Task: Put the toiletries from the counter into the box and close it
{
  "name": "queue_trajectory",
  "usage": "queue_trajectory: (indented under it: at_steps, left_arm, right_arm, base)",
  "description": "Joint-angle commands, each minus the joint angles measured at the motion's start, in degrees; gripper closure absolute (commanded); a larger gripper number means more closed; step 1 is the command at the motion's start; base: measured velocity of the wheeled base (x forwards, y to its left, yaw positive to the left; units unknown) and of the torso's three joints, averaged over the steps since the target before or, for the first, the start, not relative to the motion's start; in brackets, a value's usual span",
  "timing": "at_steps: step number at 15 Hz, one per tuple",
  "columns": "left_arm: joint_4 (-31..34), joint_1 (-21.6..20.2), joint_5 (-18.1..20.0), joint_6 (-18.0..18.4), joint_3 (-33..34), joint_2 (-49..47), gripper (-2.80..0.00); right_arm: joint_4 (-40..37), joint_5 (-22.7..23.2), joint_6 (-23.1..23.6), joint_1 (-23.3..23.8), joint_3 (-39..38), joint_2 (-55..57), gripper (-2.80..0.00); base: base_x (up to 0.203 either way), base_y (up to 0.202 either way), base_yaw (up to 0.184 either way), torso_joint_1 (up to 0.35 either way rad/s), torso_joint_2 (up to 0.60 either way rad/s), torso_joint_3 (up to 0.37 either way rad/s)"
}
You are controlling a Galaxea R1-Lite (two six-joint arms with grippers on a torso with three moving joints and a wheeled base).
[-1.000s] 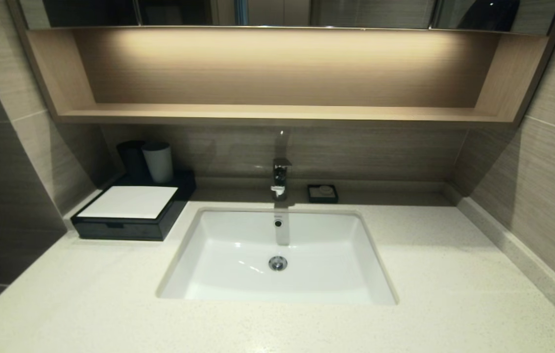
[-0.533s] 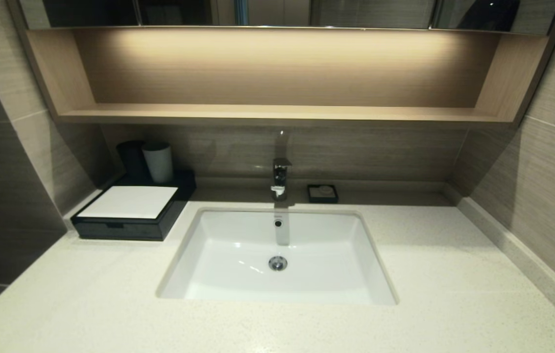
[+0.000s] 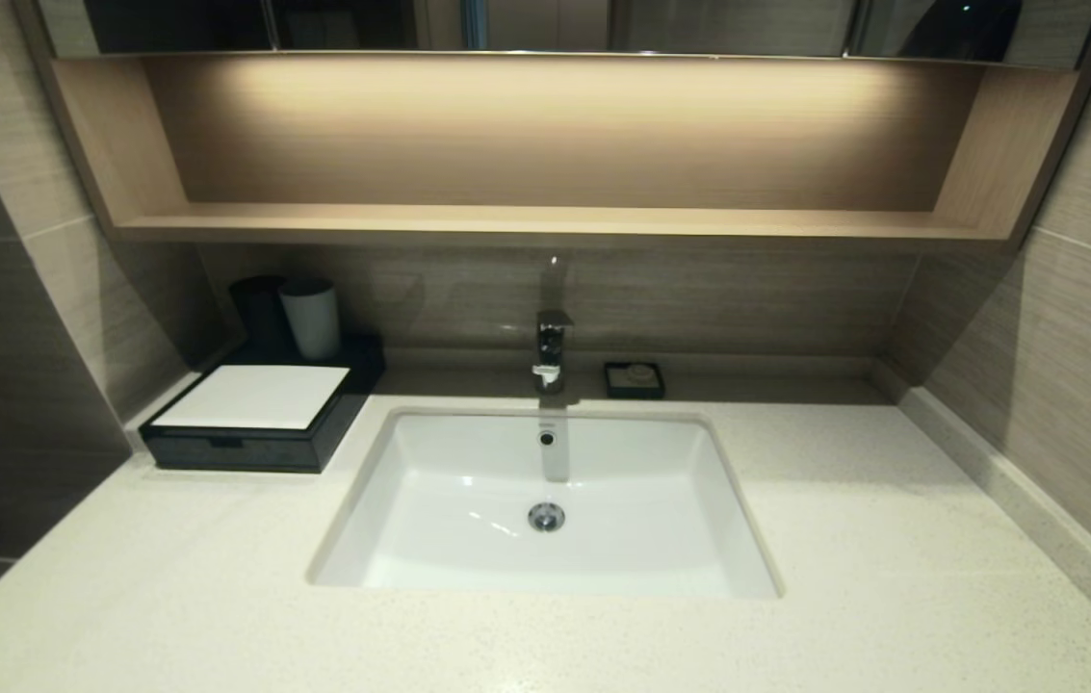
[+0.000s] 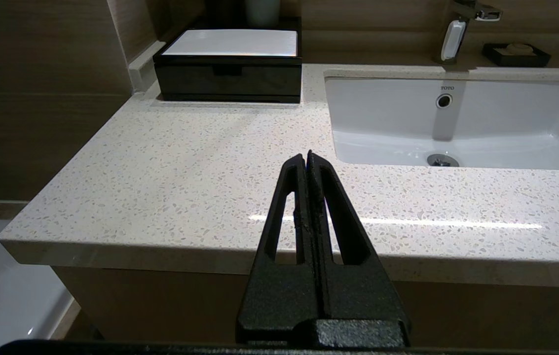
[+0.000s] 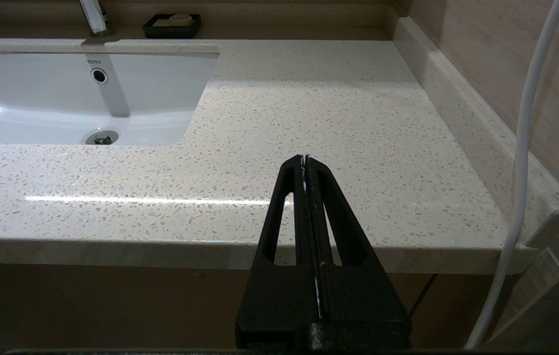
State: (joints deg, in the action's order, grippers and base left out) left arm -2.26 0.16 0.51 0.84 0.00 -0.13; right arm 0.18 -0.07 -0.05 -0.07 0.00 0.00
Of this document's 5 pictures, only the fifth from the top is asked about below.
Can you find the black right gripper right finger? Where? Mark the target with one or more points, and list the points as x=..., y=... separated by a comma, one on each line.
x=358, y=301

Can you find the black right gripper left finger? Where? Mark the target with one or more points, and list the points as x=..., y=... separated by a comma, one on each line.
x=279, y=301

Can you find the wooden vanity cabinet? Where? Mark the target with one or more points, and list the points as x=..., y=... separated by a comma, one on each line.
x=111, y=305

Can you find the clear glass panel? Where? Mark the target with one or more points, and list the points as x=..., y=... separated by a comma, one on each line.
x=543, y=305

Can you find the chrome sink drain stopper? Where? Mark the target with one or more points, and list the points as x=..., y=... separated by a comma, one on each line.
x=102, y=137

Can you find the black soap dish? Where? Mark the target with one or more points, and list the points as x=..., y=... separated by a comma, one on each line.
x=162, y=31

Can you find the round beige soap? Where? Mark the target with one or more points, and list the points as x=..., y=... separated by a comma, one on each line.
x=180, y=19

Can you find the white ceramic sink basin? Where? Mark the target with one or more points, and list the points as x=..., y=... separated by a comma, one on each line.
x=37, y=98

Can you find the chrome faucet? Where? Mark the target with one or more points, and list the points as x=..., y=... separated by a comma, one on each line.
x=93, y=17

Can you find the metal glass panel bracket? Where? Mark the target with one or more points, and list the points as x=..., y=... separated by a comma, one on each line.
x=553, y=226

